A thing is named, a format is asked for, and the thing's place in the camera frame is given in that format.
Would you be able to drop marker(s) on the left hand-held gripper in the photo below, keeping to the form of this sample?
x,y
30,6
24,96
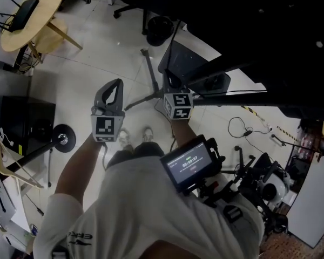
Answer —
x,y
105,127

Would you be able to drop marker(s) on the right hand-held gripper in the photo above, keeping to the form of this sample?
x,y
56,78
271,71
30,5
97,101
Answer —
x,y
179,105

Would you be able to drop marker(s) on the black tripod screen stand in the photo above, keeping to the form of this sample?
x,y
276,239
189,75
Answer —
x,y
154,90

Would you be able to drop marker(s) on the person's left forearm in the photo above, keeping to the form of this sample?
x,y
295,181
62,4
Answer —
x,y
75,163

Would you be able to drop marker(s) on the person's right forearm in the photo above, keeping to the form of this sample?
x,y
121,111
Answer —
x,y
183,136

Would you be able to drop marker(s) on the white tiled floor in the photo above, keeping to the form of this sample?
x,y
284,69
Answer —
x,y
97,53

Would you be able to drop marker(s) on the black round-base pole stand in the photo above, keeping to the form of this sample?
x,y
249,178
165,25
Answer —
x,y
64,137

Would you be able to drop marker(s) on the black microphone stand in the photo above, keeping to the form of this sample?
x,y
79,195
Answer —
x,y
286,142

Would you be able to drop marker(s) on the person's left shoe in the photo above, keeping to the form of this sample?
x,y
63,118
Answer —
x,y
125,139

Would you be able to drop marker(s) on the person's shoe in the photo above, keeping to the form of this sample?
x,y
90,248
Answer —
x,y
147,134
125,139

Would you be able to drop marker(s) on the black waste bin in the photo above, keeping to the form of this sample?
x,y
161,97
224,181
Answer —
x,y
160,30

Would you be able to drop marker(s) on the person's right shoe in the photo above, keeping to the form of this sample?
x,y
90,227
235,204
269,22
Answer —
x,y
147,134

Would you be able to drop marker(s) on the person's dark shorts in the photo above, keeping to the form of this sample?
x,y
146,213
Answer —
x,y
145,150

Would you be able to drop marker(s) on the black office chair base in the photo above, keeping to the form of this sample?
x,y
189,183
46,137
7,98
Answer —
x,y
129,9

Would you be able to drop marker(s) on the chest-mounted black monitor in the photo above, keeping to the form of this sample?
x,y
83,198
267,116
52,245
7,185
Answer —
x,y
190,163

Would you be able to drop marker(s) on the yellow black striped tape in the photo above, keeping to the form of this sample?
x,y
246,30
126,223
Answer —
x,y
287,133
252,111

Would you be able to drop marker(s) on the black cabinet box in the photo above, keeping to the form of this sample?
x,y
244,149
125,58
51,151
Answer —
x,y
24,123

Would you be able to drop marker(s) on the round wooden table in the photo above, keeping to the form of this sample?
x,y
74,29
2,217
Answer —
x,y
40,15

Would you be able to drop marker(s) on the small black tripod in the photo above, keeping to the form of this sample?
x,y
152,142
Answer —
x,y
241,163

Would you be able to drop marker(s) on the person's white shirt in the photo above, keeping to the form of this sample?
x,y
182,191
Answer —
x,y
140,212

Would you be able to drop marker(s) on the black router with antennas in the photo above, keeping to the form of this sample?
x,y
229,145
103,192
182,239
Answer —
x,y
23,15

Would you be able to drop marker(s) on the white round headset device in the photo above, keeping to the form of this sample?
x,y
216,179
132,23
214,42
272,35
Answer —
x,y
272,187

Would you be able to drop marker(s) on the white board panel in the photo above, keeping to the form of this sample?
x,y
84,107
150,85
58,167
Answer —
x,y
313,201

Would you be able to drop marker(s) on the black monitor mount rig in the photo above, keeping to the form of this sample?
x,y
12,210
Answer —
x,y
218,190

